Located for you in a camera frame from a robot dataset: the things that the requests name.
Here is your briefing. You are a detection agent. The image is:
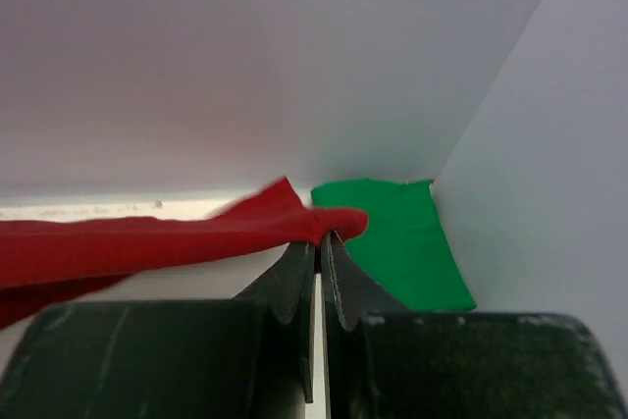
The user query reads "folded green t shirt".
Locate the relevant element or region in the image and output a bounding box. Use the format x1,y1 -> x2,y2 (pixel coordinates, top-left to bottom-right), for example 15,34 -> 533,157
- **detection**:
310,179 -> 477,311

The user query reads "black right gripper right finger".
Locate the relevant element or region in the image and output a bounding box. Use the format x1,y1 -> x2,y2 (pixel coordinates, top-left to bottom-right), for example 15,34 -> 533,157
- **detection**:
320,233 -> 627,418

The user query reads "dark red t shirt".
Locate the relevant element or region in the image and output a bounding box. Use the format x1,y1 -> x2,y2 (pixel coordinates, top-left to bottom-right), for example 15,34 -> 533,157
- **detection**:
1,178 -> 368,328

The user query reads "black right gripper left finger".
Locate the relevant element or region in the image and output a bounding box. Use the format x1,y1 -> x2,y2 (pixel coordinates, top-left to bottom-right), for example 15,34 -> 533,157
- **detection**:
1,242 -> 315,418

